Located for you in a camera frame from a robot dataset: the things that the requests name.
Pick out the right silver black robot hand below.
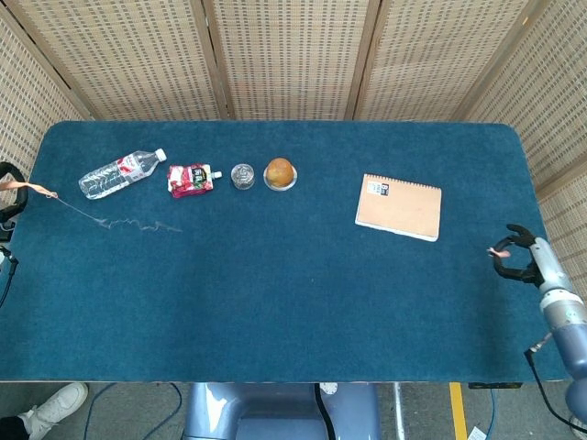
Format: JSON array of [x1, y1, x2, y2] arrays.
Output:
[[493, 223, 574, 297]]

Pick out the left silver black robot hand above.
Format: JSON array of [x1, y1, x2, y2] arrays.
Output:
[[0, 160, 29, 221]]

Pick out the clear plastic water bottle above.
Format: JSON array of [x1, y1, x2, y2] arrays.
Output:
[[78, 148, 168, 201]]

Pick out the brown spiral notebook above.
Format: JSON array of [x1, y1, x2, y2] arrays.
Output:
[[354, 172, 443, 243]]

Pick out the red spouted drink pouch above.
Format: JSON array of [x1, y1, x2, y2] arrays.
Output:
[[166, 163, 224, 199]]

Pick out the grey metal table leg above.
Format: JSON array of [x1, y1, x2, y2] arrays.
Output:
[[393, 382, 408, 430]]

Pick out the white sneaker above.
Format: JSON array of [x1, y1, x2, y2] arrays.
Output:
[[17, 382, 89, 439]]

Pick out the black trouser leg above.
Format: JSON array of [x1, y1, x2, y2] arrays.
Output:
[[0, 414, 28, 440]]

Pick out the orange fruit jelly cup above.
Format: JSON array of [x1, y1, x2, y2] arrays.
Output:
[[262, 157, 298, 191]]

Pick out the woven wooden folding screen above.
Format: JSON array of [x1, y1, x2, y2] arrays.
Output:
[[0, 0, 587, 299]]

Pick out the blue-grey robot torso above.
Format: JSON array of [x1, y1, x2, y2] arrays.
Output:
[[182, 382, 382, 440]]

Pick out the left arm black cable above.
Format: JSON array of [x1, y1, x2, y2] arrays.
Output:
[[0, 219, 20, 309]]

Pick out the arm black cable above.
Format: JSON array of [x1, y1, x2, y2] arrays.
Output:
[[0, 219, 20, 309], [524, 332, 587, 436]]

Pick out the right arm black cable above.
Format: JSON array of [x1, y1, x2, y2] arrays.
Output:
[[524, 332, 587, 436]]

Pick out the black table edge bracket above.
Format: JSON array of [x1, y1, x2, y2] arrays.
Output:
[[468, 380, 522, 390]]

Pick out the blue floor cable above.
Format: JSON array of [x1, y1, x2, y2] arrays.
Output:
[[486, 388, 500, 437], [82, 382, 183, 440]]

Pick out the black torso cable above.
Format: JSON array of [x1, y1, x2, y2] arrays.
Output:
[[314, 383, 334, 440]]

